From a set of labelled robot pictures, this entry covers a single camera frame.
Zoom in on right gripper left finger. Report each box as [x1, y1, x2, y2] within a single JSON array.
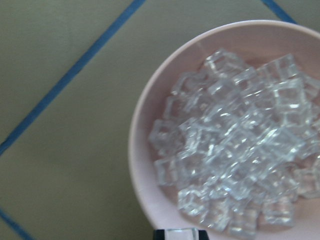
[[152, 229, 166, 240]]

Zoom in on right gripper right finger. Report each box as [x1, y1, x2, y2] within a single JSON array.
[[198, 230, 210, 240]]

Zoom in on clear ice cube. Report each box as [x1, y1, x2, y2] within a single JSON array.
[[164, 228, 199, 240]]

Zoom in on clear ice cubes pile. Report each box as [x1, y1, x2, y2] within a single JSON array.
[[148, 49, 320, 240]]

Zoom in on pink bowl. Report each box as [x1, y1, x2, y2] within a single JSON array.
[[128, 20, 320, 229]]

